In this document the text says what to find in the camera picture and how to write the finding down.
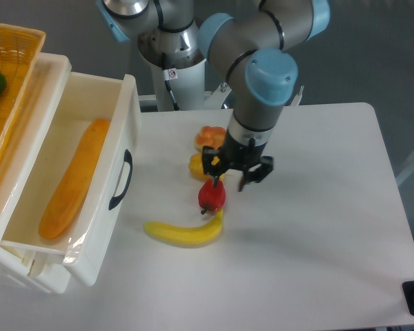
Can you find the black top drawer handle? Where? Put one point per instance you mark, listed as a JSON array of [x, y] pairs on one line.
[[123, 181]]

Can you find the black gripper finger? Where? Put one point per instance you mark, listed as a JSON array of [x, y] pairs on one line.
[[212, 163], [257, 172]]

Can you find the orange baguette bread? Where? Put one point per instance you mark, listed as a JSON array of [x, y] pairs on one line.
[[66, 201]]

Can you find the yellow banana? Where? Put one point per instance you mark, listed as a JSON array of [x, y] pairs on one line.
[[186, 237]]

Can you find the white drawer cabinet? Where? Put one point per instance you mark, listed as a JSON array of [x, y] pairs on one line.
[[38, 106]]

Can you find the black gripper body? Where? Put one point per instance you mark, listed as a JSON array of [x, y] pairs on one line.
[[237, 156]]

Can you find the yellow bell pepper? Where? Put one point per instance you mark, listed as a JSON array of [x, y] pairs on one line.
[[196, 168]]

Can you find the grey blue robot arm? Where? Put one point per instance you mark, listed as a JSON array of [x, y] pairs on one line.
[[251, 56]]

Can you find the yellow woven basket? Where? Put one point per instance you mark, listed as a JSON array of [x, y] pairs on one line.
[[19, 50]]

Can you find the round twisted bread roll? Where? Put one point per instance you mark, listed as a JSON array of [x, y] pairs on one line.
[[210, 136]]

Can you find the red bell pepper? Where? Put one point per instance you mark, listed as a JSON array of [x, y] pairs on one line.
[[211, 196]]

